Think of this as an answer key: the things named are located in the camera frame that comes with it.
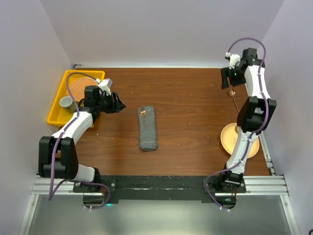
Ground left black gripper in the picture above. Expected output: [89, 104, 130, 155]
[96, 91, 125, 114]

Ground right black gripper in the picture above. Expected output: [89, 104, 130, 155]
[221, 65, 246, 90]

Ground rose gold spoon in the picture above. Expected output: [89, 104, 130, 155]
[228, 88, 240, 113]

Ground rose gold fork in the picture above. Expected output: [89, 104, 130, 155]
[140, 106, 147, 129]

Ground grey cloth napkin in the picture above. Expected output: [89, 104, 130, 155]
[137, 106, 158, 152]

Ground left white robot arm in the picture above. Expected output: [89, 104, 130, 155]
[38, 86, 126, 195]

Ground orange woven coaster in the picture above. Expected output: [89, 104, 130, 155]
[69, 77, 98, 102]

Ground grey ceramic cup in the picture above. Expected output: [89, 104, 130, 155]
[59, 96, 76, 113]

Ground golden round plate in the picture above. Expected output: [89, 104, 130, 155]
[220, 123, 260, 159]

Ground yellow plastic tray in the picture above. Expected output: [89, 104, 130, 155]
[47, 70, 105, 127]

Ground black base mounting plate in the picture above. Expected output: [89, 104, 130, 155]
[73, 174, 247, 209]

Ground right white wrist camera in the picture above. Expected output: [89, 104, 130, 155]
[225, 52, 241, 69]

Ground aluminium frame rail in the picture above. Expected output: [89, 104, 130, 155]
[17, 64, 300, 235]

